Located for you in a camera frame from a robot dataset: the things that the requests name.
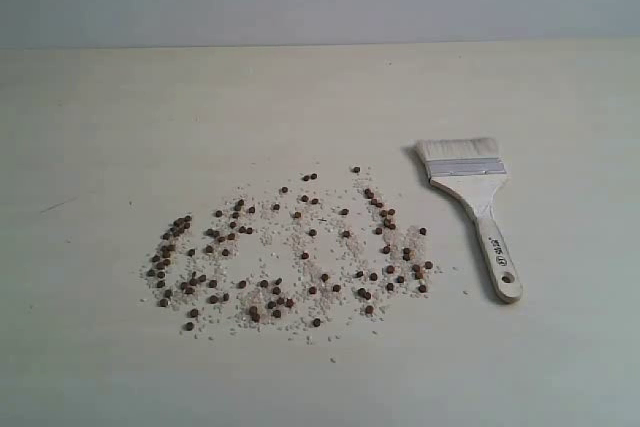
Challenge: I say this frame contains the wooden handle paint brush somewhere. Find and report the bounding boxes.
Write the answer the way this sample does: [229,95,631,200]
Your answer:
[402,137,524,304]

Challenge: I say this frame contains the brown beans and white grains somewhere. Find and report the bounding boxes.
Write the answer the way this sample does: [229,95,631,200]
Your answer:
[138,164,471,364]

